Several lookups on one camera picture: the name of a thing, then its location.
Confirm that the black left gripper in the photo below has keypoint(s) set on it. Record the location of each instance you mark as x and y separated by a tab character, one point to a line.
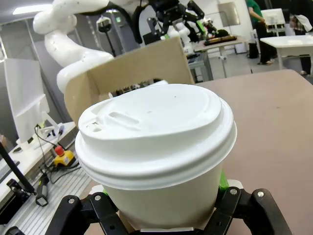
165	5

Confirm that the grey wall panel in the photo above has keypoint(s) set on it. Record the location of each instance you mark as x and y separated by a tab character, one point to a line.
228	13

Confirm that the small cardboard box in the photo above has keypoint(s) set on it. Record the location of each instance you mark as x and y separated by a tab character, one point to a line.
146	63

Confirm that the white plastic cup lid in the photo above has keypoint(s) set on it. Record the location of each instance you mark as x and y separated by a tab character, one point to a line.
156	137

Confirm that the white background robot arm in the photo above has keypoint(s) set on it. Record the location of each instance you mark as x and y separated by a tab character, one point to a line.
182	31

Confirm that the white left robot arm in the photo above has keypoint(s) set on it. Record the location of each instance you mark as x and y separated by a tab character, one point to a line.
73	51

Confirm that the person in green shirt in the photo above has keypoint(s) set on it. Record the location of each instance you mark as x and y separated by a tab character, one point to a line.
261	36

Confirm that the camera on tripod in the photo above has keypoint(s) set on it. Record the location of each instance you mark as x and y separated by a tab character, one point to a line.
105	27

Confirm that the white desk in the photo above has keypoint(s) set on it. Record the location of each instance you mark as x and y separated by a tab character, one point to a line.
31	159

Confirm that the person in dark clothes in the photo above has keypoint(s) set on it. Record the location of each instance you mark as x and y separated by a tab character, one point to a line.
303	36

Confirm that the white monitor on table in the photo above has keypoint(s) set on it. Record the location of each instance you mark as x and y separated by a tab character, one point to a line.
272	17

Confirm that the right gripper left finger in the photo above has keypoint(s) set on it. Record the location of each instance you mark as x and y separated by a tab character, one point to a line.
102	215

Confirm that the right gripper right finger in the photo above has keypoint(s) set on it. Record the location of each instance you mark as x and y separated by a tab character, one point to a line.
234	213

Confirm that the white computer monitor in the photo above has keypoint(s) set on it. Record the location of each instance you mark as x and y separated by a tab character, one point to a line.
24	98

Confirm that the ceiling light panel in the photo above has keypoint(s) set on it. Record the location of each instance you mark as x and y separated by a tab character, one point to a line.
29	9

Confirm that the yellow emergency stop box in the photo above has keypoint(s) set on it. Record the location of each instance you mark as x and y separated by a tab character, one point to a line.
64	157

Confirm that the white paper cup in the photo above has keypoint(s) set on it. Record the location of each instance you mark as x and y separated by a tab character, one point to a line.
166	203

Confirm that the black stand pole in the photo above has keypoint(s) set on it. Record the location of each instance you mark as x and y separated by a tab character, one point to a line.
17	169

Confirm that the grey table with black items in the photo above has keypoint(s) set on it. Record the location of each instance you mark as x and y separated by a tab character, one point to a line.
220	45

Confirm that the black monitor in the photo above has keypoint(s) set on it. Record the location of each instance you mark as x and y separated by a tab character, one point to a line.
151	39

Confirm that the white table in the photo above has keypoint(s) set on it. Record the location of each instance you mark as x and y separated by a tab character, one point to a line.
288	42

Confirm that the black hand tool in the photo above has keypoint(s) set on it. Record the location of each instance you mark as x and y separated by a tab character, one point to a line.
42	193

